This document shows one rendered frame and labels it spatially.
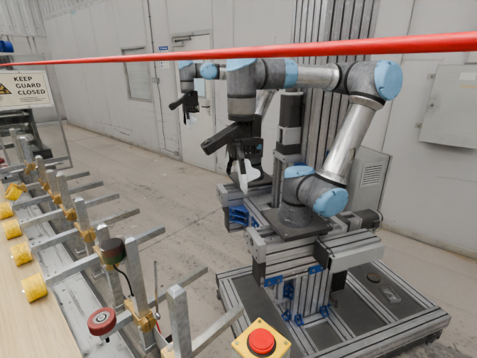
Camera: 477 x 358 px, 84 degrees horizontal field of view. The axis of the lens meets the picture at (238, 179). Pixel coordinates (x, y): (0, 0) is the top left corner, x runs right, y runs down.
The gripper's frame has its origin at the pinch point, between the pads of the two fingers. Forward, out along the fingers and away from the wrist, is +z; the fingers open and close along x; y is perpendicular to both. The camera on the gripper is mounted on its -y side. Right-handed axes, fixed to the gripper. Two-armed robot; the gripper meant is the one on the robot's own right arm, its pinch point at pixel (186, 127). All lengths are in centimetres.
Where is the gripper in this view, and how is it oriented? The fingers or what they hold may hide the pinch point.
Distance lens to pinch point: 155.6
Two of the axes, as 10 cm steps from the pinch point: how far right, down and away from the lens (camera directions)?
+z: 0.0, 9.2, 3.9
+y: 9.4, -1.3, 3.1
